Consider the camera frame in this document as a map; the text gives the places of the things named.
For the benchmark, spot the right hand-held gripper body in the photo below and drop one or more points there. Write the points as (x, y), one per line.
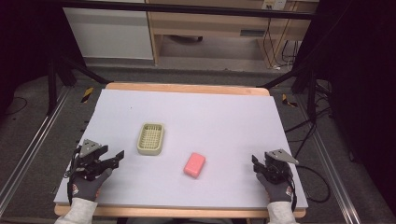
(278, 165)

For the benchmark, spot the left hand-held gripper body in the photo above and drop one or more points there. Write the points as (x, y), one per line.
(89, 155)

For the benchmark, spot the beige slotted soap dish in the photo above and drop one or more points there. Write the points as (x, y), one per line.
(150, 139)

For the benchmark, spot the pink soap bar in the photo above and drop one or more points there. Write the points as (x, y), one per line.
(195, 165)

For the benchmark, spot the person's right hand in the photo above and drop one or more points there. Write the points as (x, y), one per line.
(277, 190)

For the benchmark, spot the person's left hand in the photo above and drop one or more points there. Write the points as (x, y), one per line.
(89, 186)

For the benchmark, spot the yellow black striped marker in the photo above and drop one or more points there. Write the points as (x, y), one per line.
(87, 95)
(289, 102)

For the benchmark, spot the white foam board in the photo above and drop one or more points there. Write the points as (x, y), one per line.
(193, 124)

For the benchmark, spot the black metal stand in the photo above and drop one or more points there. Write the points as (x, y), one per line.
(311, 93)
(53, 84)

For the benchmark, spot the wooden table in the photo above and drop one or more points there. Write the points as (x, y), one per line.
(186, 88)

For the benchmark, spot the black curtain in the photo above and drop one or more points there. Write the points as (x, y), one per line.
(361, 93)
(28, 40)

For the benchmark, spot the white cabinet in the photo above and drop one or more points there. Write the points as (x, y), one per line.
(109, 31)

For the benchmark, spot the wooden desk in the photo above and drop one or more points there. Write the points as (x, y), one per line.
(205, 23)

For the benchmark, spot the white power strip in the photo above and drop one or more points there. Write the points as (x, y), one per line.
(274, 4)

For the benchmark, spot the black metal crossbar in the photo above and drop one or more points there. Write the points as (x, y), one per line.
(186, 8)

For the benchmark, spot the aluminium floor rail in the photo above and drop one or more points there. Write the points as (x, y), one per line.
(333, 174)
(31, 146)

